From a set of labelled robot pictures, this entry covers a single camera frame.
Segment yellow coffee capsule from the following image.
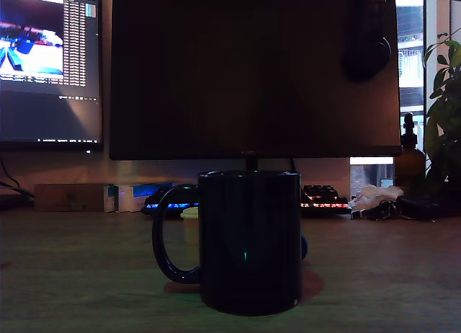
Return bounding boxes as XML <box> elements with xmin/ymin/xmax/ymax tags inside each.
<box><xmin>179</xmin><ymin>207</ymin><xmax>201</xmax><ymax>244</ymax></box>

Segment small white teal box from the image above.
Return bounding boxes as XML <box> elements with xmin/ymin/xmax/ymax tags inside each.
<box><xmin>103</xmin><ymin>184</ymin><xmax>120</xmax><ymax>213</ymax></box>

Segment brown dropper bottle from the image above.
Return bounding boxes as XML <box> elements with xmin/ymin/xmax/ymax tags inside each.
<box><xmin>394</xmin><ymin>112</ymin><xmax>426</xmax><ymax>195</ymax></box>

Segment green potted plant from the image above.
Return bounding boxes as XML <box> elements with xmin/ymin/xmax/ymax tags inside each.
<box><xmin>423</xmin><ymin>29</ymin><xmax>461</xmax><ymax>193</ymax></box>

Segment lit computer monitor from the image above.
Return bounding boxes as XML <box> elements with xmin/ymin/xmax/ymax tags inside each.
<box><xmin>0</xmin><ymin>0</ymin><xmax>104</xmax><ymax>152</ymax></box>

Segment crumpled white tissue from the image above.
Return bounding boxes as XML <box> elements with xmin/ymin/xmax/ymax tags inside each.
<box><xmin>347</xmin><ymin>184</ymin><xmax>405</xmax><ymax>211</ymax></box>

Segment dark blue ceramic mug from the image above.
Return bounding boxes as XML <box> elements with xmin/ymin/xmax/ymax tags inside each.
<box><xmin>151</xmin><ymin>169</ymin><xmax>303</xmax><ymax>318</ymax></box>

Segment dark computer monitor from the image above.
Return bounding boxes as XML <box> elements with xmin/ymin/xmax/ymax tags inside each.
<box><xmin>109</xmin><ymin>0</ymin><xmax>403</xmax><ymax>161</ymax></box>

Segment white box blue print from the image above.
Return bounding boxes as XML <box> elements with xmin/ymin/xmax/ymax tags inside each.
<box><xmin>117</xmin><ymin>183</ymin><xmax>174</xmax><ymax>213</ymax></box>

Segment thin black desk cable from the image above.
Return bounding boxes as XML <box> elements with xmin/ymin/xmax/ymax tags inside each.
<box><xmin>0</xmin><ymin>159</ymin><xmax>21</xmax><ymax>190</ymax></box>

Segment thick black desk cable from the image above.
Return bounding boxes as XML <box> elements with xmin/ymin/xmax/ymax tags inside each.
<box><xmin>0</xmin><ymin>181</ymin><xmax>35</xmax><ymax>200</ymax></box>

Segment backlit black keyboard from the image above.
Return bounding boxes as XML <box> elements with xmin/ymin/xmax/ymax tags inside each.
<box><xmin>140</xmin><ymin>184</ymin><xmax>353</xmax><ymax>218</ymax></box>

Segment black headphones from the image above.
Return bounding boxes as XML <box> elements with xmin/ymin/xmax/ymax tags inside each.
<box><xmin>340</xmin><ymin>0</ymin><xmax>393</xmax><ymax>84</ymax></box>

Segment black pouch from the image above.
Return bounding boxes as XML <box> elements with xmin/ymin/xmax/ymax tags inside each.
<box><xmin>395</xmin><ymin>194</ymin><xmax>451</xmax><ymax>222</ymax></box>

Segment brown cardboard box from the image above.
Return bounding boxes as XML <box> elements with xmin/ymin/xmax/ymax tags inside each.
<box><xmin>34</xmin><ymin>183</ymin><xmax>106</xmax><ymax>212</ymax></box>

